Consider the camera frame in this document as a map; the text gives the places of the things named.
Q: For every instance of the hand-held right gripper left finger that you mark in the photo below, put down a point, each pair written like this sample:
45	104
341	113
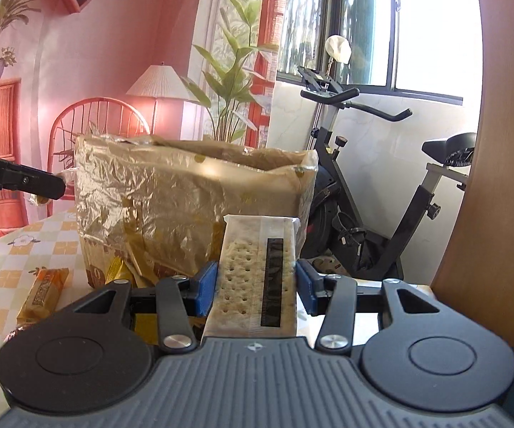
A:
208	286

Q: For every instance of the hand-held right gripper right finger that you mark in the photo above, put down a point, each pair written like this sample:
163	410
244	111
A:
306	286

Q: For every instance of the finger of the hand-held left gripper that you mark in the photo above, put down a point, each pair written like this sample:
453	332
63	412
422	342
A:
34	180

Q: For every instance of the clear cracker packet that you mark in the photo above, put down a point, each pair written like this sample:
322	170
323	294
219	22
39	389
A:
239	276

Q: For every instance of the taped cardboard box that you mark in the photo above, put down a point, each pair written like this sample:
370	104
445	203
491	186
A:
172	205

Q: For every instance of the yellow snack packet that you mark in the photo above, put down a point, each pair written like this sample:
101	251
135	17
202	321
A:
121	273

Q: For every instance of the black exercise bike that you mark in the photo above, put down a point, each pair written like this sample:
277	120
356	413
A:
341	196

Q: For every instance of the orange snack packet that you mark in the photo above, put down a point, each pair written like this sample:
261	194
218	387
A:
43	295

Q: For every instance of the wooden board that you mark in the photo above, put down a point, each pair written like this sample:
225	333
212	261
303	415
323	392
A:
498	165

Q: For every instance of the white cloth cap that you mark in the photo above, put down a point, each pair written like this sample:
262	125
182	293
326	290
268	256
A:
338	49

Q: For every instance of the printed wall backdrop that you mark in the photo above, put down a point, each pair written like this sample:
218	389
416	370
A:
105	44

